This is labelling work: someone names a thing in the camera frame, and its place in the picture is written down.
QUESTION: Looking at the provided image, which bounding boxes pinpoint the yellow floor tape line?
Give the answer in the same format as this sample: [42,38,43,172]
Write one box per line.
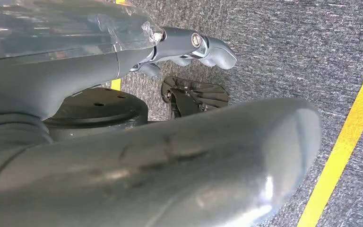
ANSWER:
[296,47,363,227]
[110,0,127,91]

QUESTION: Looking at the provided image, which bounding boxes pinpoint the black robot hip joint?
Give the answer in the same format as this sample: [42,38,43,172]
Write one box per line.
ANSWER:
[43,87,149,142]

